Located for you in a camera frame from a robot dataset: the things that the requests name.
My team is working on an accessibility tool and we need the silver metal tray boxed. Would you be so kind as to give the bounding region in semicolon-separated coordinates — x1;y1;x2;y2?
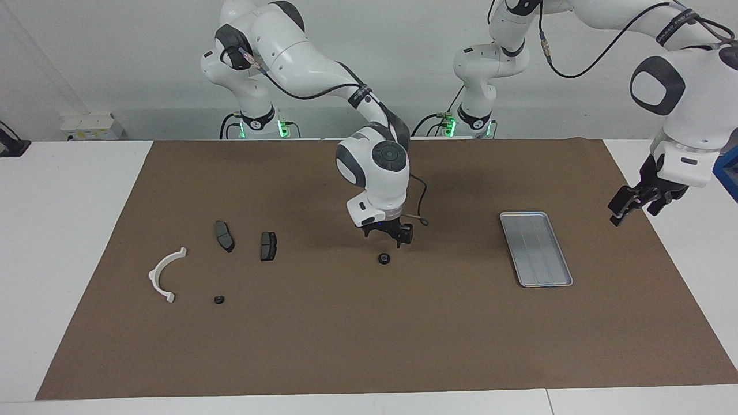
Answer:
499;212;574;288

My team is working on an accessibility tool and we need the blue crate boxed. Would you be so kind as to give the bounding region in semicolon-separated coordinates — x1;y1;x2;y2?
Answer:
713;153;738;202

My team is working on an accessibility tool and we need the brown table mat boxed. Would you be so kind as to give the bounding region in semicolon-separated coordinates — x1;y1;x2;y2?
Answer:
36;138;738;401

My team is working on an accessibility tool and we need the curved dark brake pad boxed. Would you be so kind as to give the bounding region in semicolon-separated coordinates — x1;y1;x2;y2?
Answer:
214;221;235;254

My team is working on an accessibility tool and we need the white power strip box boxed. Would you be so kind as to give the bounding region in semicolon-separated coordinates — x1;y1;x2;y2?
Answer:
61;114;125;141

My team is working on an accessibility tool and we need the black clamp stand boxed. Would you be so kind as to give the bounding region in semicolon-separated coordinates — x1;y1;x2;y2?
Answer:
0;121;31;157

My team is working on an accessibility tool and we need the black base power cable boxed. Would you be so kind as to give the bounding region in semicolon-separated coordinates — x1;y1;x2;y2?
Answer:
411;86;469;137
219;112;243;139

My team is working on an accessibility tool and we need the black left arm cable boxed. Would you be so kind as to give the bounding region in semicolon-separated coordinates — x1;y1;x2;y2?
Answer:
539;0;738;78

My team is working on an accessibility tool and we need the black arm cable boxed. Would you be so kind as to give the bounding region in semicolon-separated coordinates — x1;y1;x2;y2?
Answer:
539;0;738;78
239;49;430;227

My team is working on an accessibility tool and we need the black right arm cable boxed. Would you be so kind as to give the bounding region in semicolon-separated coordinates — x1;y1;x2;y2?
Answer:
239;49;430;227

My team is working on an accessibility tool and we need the white semicircular bracket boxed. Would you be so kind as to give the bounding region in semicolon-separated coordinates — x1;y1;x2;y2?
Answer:
148;247;188;304

